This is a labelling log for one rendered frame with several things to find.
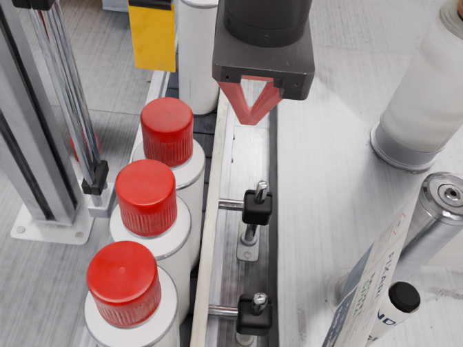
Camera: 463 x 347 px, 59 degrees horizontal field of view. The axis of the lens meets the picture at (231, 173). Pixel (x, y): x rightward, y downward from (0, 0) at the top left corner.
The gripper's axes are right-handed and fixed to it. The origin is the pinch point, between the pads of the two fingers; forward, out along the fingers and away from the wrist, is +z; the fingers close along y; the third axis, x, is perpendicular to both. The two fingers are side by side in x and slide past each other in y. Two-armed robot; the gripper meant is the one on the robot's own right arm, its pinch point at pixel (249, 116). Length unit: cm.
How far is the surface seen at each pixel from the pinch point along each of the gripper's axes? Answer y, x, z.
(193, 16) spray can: 12.5, 6.2, -1.2
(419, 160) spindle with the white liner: 7.3, -22.5, 12.0
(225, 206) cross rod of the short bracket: -2.6, 1.1, 10.8
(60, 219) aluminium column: -2.4, 19.7, 16.8
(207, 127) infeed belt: 10.9, 4.1, 13.5
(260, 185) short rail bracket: -2.4, -2.0, 6.8
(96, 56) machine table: 29.0, 23.5, 18.2
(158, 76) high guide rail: 10.2, 9.8, 5.3
